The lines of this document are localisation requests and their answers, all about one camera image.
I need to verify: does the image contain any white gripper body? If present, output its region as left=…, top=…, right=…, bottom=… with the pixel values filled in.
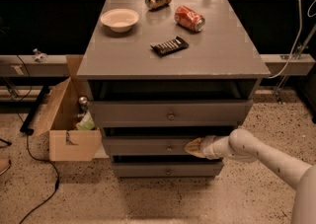
left=200, top=136, right=229, bottom=160

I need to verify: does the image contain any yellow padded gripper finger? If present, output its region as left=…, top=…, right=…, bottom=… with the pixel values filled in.
left=185, top=137, right=204, bottom=158

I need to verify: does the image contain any grey drawer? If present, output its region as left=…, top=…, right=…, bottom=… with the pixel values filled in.
left=101, top=126, right=236, bottom=157
left=89, top=100, right=253, bottom=127
left=112, top=155, right=223, bottom=178

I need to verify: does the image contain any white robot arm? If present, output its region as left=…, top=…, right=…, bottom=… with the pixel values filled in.
left=185, top=128, right=316, bottom=224

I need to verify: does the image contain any grey bottom drawer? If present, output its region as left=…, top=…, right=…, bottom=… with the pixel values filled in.
left=112, top=155, right=223, bottom=178

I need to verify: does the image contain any grey top drawer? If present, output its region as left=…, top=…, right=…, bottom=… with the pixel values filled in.
left=89, top=100, right=253, bottom=127

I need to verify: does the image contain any grey wooden drawer cabinet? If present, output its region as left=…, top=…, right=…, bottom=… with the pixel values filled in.
left=76, top=0, right=272, bottom=180

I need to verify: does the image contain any black snack bar wrapper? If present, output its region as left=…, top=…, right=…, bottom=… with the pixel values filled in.
left=151, top=37, right=189, bottom=57

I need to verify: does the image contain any green white bottle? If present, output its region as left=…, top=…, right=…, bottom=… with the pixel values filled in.
left=76, top=112, right=95, bottom=130

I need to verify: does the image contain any silver metal bottle top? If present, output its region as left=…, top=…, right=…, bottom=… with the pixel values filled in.
left=78, top=96, right=88, bottom=112

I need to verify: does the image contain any cardboard box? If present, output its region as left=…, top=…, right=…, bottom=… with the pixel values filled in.
left=34, top=55, right=103, bottom=162

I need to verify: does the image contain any red soda can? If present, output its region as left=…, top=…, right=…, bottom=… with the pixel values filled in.
left=174, top=6, right=205, bottom=32

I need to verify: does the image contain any white ceramic bowl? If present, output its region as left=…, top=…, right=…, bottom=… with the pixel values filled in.
left=100, top=9, right=139, bottom=33

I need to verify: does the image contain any black metal stand leg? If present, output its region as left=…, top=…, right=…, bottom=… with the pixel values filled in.
left=20, top=85, right=49, bottom=136

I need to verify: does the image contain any crumpled clear plastic piece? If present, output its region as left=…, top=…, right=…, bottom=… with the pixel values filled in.
left=33, top=48, right=47, bottom=63

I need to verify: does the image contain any brown shoe tip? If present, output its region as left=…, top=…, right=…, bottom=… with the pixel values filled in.
left=0, top=159, right=11, bottom=175

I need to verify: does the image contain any black floor cable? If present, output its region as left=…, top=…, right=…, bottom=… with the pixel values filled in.
left=13, top=54, right=61, bottom=224

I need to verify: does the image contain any white hanging cable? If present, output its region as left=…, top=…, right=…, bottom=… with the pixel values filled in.
left=266, top=0, right=303, bottom=80

